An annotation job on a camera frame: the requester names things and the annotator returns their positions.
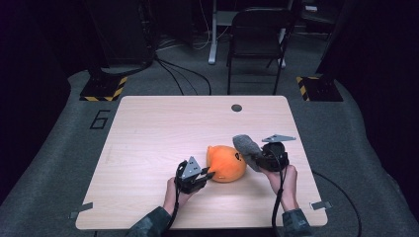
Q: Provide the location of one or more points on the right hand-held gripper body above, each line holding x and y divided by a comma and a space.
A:
273, 158

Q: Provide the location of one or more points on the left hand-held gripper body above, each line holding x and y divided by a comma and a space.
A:
191, 179

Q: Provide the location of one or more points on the orange soft toy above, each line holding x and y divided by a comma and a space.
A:
225, 164

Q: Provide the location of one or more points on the grey fluffy cloth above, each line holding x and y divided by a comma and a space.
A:
247, 149

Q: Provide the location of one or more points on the person's left hand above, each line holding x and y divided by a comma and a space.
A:
173, 197

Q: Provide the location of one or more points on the person's right hand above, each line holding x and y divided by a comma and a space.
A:
289, 187

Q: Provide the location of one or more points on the black stand base striped edge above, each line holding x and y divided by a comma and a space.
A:
100, 89
322, 89

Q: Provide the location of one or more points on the black folding chair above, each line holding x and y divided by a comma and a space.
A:
257, 33

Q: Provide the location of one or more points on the dark curtain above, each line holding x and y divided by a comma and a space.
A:
385, 82
26, 82

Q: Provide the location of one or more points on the black equipment case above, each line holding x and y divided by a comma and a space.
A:
125, 33

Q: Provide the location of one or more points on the white desk frame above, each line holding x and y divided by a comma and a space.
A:
212, 49

